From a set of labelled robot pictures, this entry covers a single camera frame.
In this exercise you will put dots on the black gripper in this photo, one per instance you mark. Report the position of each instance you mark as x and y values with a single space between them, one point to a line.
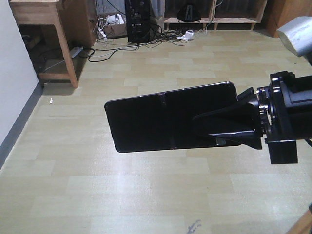
285 107

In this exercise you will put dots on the black smartphone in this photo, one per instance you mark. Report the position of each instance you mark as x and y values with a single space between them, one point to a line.
164 121

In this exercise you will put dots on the white power strip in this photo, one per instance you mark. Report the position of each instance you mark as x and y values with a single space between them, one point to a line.
188 36

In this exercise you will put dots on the low wooden shelf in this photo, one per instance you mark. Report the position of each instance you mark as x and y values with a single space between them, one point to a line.
218 12

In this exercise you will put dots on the black blue router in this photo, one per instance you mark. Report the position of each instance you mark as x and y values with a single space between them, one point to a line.
188 13

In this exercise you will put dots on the black computer tower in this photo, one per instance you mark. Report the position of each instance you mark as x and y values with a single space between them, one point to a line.
138 21

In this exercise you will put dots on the wooden side table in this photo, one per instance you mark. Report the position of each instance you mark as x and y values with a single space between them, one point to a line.
64 23

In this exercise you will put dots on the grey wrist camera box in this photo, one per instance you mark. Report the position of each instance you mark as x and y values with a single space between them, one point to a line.
296 35

